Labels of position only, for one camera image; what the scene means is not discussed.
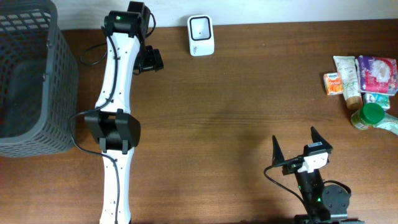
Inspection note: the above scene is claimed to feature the orange tissue pack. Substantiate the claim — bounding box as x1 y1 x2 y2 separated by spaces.
323 73 343 95

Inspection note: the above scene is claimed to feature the teal tissue pack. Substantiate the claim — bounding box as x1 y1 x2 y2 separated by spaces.
363 93 391 111

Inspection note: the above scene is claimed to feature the green lid glass jar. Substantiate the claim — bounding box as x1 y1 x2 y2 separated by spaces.
351 103 385 130

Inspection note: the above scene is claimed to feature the red purple pad package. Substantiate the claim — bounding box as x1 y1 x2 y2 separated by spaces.
355 55 397 96

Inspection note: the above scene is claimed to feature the white cream tube gold cap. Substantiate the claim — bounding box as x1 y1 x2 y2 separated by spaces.
333 56 363 110

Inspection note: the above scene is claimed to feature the mint green wipes packet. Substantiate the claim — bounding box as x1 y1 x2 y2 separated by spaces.
373 113 398 136

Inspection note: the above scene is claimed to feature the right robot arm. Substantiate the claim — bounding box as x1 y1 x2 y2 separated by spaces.
264 127 363 223

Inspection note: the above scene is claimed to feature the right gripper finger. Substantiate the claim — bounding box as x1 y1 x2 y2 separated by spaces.
310 126 326 146
272 135 285 166

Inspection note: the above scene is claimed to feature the white barcode scanner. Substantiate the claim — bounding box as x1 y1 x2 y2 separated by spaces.
187 15 215 57

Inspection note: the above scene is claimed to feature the grey plastic mesh basket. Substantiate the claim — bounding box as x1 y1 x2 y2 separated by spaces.
1 1 79 158

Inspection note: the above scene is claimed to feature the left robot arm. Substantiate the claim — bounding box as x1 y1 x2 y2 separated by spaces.
85 1 164 223

